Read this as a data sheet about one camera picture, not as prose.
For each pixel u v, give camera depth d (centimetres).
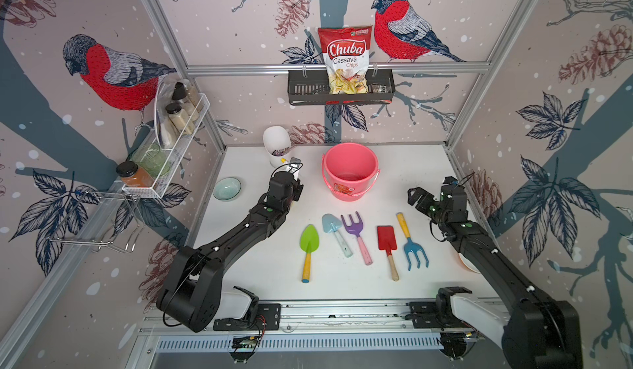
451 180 74
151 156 73
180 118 76
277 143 110
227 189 101
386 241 88
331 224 92
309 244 89
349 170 102
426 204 75
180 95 79
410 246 88
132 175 59
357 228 93
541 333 39
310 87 95
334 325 73
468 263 56
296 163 74
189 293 41
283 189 65
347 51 80
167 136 70
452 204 63
